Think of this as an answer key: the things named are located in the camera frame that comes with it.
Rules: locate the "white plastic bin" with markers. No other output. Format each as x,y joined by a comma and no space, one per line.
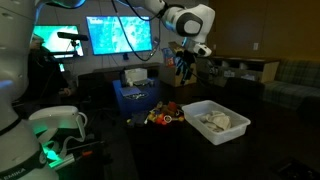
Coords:
233,133

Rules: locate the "black floor box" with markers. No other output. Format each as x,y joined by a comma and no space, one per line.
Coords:
293,171

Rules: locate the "orange ball toy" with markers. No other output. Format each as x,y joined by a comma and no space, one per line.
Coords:
160,120

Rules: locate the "person in dark clothes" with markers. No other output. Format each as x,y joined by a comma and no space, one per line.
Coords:
46,73

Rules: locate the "large wall screen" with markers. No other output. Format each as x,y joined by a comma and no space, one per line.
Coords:
110,36

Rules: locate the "blue white carton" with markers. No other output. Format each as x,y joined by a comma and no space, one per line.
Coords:
168,57

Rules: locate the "white box device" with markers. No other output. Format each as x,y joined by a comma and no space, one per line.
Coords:
135,76

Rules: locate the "blue storage bin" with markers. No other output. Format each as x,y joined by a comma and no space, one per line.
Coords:
133,105

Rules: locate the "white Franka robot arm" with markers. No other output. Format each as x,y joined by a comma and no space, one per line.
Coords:
200,13

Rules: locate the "white wall outlet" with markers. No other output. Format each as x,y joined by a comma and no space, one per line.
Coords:
255,46
214,47

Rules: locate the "brown cardboard box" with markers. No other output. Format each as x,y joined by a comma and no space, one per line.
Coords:
170,75

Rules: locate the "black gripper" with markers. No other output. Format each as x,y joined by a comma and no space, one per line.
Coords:
187,57

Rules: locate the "grey laptop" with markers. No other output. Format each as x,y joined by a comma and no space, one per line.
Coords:
130,91

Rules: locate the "green plaid sofa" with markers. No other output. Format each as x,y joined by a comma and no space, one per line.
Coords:
293,83

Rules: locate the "wooden shelf counter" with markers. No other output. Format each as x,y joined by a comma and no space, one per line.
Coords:
240,60

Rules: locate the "small lit screen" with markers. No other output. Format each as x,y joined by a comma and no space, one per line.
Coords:
61,67

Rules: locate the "white VR headset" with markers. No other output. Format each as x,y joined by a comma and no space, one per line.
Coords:
56,116

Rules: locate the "metal clamp bar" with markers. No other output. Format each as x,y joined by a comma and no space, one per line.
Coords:
68,162

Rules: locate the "tan wrist camera mount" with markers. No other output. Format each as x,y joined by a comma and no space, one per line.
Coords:
175,46

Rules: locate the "black camera on tripod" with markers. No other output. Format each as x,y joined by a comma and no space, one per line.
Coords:
71,36

